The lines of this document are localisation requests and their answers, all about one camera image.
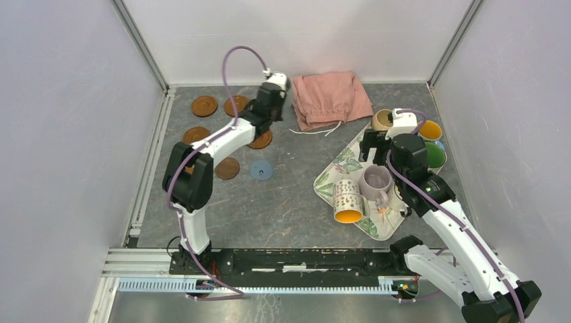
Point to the floral mug green inside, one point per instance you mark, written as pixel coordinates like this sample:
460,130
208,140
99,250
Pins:
436,157

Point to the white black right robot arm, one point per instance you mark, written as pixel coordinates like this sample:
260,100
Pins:
485,289

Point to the dark brown wooden coaster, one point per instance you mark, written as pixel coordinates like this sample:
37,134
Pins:
227,169

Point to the light blue round coaster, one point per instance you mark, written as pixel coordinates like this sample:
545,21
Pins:
261,170

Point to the lilac ceramic mug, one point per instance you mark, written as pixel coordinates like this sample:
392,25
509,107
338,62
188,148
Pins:
374,184

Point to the white mug black rim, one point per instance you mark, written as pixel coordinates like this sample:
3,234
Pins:
397,204

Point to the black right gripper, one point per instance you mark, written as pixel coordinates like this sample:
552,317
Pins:
373,139

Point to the pink folded cloth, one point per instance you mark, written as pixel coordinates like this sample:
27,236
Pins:
329,99

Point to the beige ceramic mug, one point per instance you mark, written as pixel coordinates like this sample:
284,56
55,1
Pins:
382,120

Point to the floral leaf print tray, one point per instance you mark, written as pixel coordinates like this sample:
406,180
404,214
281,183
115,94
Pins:
383,222

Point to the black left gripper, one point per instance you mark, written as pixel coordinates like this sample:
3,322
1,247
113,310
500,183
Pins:
281,103

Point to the blue butterfly mug orange inside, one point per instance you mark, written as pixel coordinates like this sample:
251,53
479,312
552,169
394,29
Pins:
432,132

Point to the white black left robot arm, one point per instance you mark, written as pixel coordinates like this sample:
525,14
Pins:
188,179

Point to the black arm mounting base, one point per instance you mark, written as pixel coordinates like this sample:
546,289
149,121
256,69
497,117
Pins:
305,268

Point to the white mug orange inside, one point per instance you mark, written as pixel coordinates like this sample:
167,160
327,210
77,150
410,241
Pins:
349,205

